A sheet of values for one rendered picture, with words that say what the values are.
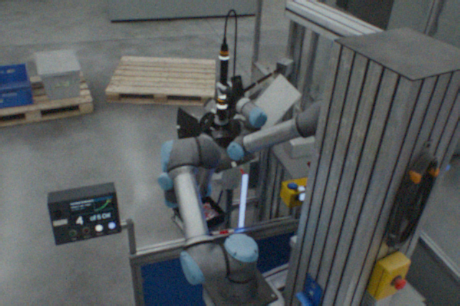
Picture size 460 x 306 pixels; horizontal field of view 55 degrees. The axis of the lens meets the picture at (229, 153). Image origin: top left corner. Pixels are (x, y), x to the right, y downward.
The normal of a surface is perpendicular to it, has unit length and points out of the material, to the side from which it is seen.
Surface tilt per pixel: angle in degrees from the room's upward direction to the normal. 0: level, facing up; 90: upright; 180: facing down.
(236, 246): 8
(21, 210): 0
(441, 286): 90
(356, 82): 90
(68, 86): 95
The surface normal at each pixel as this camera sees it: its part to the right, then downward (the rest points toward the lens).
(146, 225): 0.04, -0.82
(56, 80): 0.40, 0.61
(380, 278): -0.88, 0.24
